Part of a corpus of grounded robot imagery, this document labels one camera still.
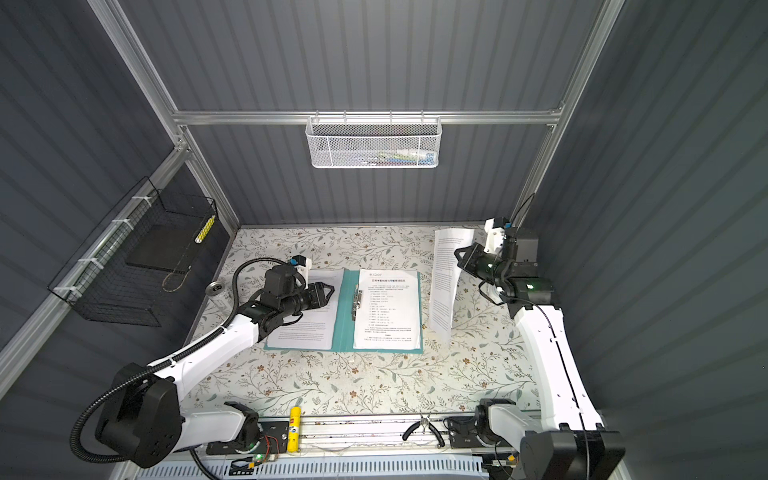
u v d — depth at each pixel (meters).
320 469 0.77
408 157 0.91
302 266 0.77
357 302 0.96
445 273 0.76
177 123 0.89
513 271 0.53
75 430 0.38
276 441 0.72
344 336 0.91
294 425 0.74
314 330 0.93
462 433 0.74
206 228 0.82
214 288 0.86
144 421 0.41
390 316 0.96
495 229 0.65
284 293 0.67
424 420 0.77
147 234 0.78
